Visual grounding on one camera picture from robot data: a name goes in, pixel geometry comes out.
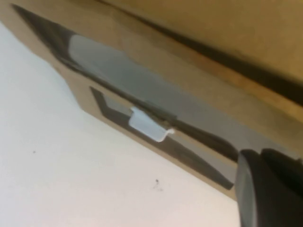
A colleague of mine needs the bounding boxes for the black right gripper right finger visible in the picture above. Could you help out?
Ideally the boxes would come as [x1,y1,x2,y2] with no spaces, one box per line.
[262,148,303,196]

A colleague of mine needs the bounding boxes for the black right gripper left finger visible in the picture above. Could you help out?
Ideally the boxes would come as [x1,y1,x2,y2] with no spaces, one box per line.
[234,149,303,227]

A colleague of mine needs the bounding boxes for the brown cardboard shoe box drawer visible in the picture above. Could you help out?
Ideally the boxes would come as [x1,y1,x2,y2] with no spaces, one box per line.
[0,0,303,201]

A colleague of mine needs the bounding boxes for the white plastic pull tab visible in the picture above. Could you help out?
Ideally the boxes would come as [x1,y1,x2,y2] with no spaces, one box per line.
[127,106,176,143]

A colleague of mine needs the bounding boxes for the brown cardboard shoe box sleeve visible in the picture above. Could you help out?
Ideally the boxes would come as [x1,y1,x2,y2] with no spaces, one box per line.
[101,0,303,96]

